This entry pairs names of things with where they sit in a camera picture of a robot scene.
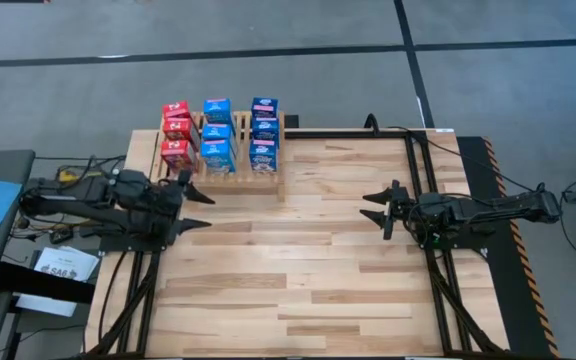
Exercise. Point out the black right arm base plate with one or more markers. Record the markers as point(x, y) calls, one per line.
point(460, 242)

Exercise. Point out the black crossbar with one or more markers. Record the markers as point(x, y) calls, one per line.
point(43, 285)

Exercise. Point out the white plain paper sheet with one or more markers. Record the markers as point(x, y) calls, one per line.
point(43, 305)

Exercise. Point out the red Froot Loops cereal box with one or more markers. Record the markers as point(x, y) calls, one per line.
point(180, 129)
point(175, 109)
point(178, 154)

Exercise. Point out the light blue Rice Krispies box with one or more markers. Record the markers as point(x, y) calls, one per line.
point(218, 132)
point(218, 156)
point(218, 110)

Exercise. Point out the blue Frosted Flakes cereal box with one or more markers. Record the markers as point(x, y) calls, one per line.
point(266, 128)
point(263, 156)
point(265, 106)

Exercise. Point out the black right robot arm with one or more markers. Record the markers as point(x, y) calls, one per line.
point(493, 210)

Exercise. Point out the wooden slatted shelf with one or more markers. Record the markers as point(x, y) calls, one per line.
point(238, 182)

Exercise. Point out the black aluminium rail frame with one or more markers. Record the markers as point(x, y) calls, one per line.
point(343, 134)

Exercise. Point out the black hazard-striped floor mat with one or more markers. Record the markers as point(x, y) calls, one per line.
point(508, 300)

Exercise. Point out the white printed paper sheet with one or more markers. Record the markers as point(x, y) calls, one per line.
point(68, 262)

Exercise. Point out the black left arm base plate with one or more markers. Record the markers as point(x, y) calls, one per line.
point(133, 245)

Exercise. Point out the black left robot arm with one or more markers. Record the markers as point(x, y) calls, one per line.
point(88, 200)

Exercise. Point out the black power adapter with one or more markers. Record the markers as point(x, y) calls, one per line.
point(61, 235)

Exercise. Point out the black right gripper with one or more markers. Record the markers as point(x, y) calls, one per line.
point(398, 207)

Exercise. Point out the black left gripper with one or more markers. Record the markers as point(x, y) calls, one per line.
point(175, 205)

